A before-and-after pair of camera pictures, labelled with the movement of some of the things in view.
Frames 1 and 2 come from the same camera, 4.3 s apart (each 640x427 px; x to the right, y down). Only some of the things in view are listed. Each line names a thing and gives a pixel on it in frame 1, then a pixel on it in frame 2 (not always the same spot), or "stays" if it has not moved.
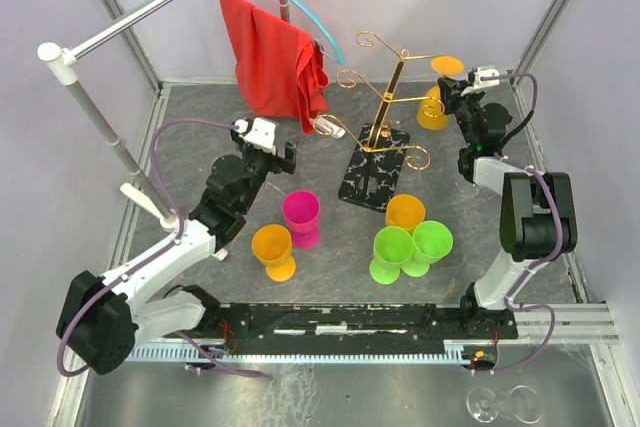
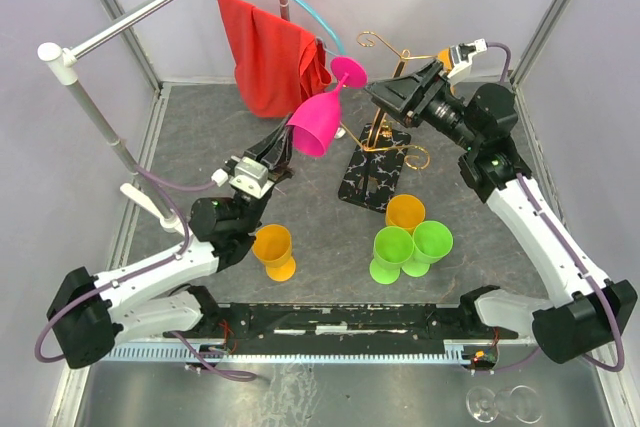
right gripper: x=450 y=92 → x=410 y=95
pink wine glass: x=301 y=209 → x=315 y=124
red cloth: x=280 y=71 stays
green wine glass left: x=393 y=247 stays
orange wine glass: x=272 y=245 stays
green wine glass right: x=432 y=242 stays
